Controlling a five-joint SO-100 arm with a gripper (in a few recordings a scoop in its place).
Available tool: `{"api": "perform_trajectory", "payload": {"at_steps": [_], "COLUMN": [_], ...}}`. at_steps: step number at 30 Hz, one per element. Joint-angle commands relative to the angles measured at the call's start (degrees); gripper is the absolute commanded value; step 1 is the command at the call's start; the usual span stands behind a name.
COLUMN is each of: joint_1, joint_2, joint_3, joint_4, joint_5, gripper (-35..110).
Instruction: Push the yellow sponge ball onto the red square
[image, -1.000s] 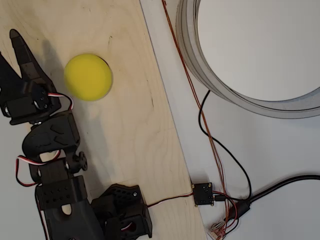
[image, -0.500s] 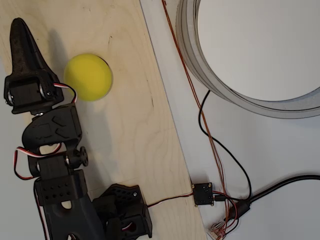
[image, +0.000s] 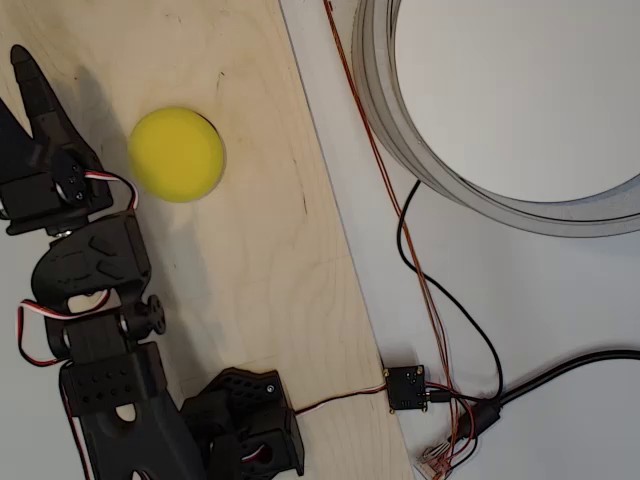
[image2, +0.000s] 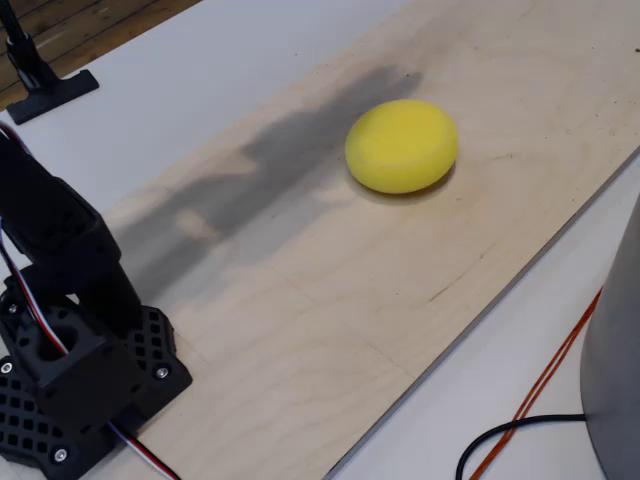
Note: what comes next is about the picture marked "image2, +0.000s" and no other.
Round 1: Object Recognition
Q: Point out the yellow round sponge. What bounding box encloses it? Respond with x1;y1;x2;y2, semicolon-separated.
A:
344;98;460;195

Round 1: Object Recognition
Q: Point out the light plywood board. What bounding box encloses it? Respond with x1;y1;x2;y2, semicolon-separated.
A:
97;0;640;480

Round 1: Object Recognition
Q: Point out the thin orange wire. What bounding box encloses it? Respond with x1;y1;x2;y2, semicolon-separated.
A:
477;294;604;480
469;287;604;480

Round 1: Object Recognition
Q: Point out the thin black cable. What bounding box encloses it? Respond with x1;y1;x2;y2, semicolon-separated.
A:
455;413;587;480

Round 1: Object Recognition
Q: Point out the red white black servo cable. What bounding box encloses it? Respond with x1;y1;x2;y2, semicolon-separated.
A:
108;421;182;480

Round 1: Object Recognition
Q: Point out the shoulder servo cable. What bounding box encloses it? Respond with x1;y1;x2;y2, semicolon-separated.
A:
0;122;69;357

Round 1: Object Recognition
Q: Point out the black camera stand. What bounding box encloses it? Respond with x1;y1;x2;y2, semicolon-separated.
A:
0;0;100;126

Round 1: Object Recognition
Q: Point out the grey round ring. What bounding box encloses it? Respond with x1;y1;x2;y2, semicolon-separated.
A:
579;192;640;480

